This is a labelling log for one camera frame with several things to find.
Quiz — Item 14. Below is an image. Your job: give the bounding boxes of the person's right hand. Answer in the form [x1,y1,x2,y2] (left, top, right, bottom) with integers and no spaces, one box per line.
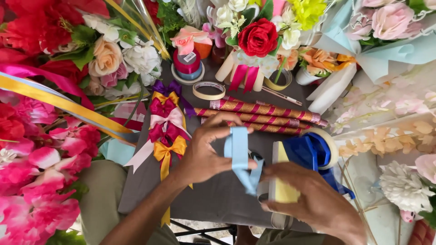
[260,162,367,245]

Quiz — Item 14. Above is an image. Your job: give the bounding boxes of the person's left hand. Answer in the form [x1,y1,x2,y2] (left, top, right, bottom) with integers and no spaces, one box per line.
[176,112,258,185]

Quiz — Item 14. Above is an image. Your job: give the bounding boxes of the light blue satin ribbon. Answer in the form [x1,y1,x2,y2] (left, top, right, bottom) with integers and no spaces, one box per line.
[223,127,265,197]

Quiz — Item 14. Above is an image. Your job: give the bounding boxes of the pale yellow ribbon spool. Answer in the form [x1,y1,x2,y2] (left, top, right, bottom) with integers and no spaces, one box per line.
[256,141,302,230]

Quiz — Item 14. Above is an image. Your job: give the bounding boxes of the thin wooden sticks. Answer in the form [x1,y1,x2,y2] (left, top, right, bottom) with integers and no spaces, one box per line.
[337,158,402,245]

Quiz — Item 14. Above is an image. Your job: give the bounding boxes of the orange yellow ribbon bow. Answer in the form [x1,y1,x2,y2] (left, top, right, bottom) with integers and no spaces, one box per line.
[153,135,194,227]

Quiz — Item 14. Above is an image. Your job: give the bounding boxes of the dark magenta ribbon bow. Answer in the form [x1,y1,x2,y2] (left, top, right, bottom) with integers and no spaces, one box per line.
[147,123,191,146]

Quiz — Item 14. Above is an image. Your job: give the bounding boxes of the pale pink ribbon bow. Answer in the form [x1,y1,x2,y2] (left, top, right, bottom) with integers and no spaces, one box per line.
[123,107,192,174]

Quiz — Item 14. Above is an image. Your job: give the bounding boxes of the blue tape dispenser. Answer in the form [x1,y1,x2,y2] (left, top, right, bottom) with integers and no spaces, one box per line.
[282,127,357,200]

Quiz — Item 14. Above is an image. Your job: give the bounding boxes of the beige masking tape roll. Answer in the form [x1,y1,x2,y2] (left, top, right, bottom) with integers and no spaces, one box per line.
[192,81,226,101]

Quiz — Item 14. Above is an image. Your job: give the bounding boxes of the gold ribbon bow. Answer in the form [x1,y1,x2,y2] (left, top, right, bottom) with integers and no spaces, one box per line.
[151,91,181,107]

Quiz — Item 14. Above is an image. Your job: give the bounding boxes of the red gold striped stick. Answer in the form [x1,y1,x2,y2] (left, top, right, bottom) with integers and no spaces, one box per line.
[193,108,312,130]
[209,99,323,124]
[201,117,304,136]

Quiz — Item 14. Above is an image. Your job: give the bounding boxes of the purple ribbon bow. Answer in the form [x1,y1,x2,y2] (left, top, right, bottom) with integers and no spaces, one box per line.
[151,80,197,118]

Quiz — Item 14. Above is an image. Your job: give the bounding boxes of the white chrysanthemum flower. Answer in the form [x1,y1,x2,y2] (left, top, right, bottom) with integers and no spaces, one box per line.
[379,160,436,224]

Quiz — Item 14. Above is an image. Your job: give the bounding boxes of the blue ribbon spool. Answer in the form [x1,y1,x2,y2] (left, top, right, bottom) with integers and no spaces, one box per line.
[175,66,203,81]

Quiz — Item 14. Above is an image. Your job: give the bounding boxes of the white tape roll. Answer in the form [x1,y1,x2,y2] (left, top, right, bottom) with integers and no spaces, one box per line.
[171,63,206,86]

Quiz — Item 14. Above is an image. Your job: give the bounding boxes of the light blue paper sheet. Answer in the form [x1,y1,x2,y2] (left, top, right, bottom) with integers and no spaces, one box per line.
[98,137,137,166]

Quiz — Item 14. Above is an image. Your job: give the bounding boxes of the small pink toy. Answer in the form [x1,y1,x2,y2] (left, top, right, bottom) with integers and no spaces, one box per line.
[399,209,424,224]

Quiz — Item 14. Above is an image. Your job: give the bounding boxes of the magenta ribbon spool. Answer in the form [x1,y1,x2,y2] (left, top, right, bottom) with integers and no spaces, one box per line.
[172,48,202,75]

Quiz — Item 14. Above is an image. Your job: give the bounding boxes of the peach blossom branch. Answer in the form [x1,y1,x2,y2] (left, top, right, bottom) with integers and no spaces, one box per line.
[338,118,436,158]

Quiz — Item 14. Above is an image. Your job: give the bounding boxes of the slim utility knife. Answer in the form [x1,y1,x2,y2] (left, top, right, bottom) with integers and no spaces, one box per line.
[261,85,303,107]

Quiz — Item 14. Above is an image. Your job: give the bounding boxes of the red striped cloth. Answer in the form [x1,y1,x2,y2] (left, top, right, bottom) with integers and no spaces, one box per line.
[408,219,436,245]

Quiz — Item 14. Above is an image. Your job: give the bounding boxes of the orange ribbon spool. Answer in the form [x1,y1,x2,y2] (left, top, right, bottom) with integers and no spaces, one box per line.
[193,40,214,60]

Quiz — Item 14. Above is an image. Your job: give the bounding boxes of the pale pink flower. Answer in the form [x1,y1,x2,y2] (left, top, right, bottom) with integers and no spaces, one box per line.
[414,153,436,185]

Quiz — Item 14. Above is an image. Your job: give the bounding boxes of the yellow tape roll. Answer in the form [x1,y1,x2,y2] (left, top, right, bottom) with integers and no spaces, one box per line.
[264,69,293,92]

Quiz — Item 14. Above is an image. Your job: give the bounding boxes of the peach pink artificial rose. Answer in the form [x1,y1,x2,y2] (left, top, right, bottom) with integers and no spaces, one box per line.
[170,25,214,56]

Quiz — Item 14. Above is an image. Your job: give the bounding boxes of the pale pink blossom branch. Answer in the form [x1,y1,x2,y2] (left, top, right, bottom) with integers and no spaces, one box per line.
[330,87,436,134]

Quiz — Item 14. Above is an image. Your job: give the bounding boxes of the red rose bouquet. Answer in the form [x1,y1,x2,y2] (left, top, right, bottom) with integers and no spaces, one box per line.
[214,0,304,93]

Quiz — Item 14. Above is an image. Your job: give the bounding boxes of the white and peach rose bunch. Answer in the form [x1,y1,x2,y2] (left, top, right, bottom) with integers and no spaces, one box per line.
[81,14,163,100]

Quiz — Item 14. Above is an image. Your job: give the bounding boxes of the yellow and blue ribbon strips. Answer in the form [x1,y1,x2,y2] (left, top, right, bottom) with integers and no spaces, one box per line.
[0,71,141,144]

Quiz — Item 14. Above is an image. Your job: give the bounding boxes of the orange flower in white pot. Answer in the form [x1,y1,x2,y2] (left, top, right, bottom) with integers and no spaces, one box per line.
[295,47,357,86]

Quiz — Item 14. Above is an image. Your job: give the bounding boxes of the clear cellophane wrap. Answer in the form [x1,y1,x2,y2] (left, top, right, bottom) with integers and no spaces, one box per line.
[105,0,171,61]

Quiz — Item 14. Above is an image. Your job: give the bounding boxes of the heap of pink flowers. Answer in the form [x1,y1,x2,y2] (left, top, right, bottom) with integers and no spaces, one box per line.
[0,95,102,245]

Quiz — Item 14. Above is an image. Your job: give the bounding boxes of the yellow chrysanthemum flower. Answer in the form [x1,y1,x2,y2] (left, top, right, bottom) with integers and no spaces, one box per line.
[287,0,328,31]

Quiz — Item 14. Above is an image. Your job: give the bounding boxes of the bright pink satin ribbon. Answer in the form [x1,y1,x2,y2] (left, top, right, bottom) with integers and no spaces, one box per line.
[0,63,95,111]

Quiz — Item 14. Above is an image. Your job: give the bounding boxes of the pink rose bouquet blue wrap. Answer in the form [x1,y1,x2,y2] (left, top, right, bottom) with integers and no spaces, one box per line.
[306,0,436,115]

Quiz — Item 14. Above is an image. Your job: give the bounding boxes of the heap of red flowers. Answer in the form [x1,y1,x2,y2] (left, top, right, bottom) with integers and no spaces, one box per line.
[0,0,111,86]

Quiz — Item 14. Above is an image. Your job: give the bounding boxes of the black table frame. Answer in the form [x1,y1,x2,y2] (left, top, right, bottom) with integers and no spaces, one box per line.
[170,219,238,245]

